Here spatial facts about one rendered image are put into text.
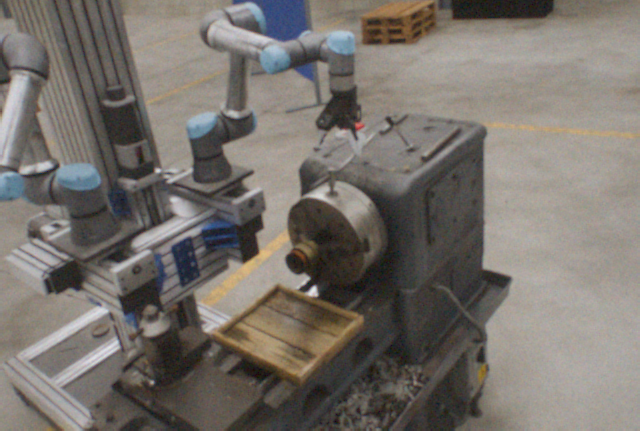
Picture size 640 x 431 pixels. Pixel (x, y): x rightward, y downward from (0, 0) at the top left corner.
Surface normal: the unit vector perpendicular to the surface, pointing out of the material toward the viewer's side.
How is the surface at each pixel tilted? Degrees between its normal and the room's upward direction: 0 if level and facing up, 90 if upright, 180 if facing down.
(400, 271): 90
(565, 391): 0
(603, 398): 0
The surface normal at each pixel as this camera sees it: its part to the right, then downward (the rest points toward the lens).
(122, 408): -0.11, -0.90
